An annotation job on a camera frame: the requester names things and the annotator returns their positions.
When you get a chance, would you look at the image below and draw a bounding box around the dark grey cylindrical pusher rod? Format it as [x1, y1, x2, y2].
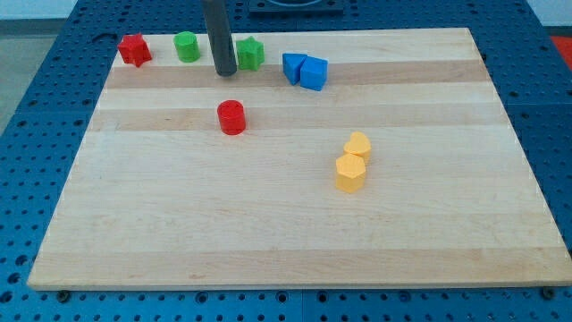
[202, 0, 238, 77]

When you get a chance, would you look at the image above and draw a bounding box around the green star block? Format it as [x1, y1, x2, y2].
[236, 36, 265, 71]

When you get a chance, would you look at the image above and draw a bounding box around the red star block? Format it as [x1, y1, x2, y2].
[117, 33, 152, 67]

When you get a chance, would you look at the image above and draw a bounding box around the green cylinder block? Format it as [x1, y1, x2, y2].
[173, 31, 200, 63]

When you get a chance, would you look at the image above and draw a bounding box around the blue triangular block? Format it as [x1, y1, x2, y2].
[282, 53, 307, 85]

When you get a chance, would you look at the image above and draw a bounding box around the red cylinder block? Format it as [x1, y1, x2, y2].
[217, 100, 246, 135]

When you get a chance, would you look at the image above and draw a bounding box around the blue cube block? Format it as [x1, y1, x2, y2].
[299, 56, 328, 91]

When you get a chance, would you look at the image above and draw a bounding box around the yellow heart block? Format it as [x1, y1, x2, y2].
[343, 131, 372, 165]

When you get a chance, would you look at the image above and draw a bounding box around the yellow hexagon block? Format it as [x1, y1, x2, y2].
[335, 154, 366, 193]

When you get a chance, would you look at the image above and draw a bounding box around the light wooden board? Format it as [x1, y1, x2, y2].
[28, 28, 571, 291]

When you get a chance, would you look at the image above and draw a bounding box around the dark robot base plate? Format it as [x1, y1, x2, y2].
[247, 0, 344, 15]

